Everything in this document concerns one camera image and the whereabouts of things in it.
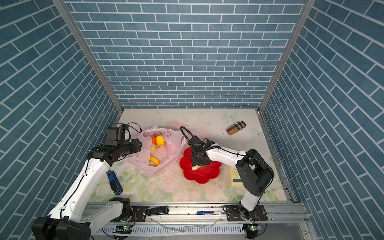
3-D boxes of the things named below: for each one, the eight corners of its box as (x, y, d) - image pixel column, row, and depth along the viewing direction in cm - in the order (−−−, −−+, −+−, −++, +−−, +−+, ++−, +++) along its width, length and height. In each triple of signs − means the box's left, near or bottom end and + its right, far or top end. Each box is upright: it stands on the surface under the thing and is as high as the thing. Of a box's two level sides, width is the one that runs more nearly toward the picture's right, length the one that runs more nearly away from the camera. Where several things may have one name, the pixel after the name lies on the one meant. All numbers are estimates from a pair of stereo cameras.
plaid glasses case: (229, 136, 107) (230, 133, 104) (224, 131, 110) (225, 128, 107) (246, 127, 113) (247, 124, 110) (241, 122, 116) (242, 119, 113)
